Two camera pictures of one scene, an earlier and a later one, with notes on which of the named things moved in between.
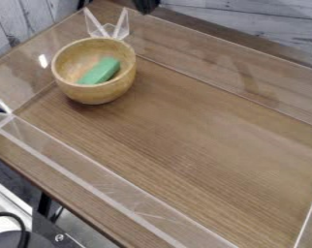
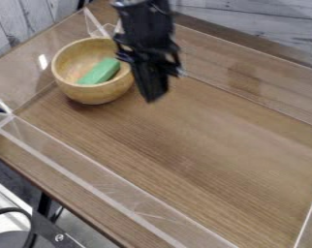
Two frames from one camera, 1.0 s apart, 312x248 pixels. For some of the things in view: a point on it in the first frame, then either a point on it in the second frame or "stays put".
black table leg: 44,204 stays put
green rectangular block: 105,68 stays put
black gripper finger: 146,6 -> 143,79
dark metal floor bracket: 52,232 stays put
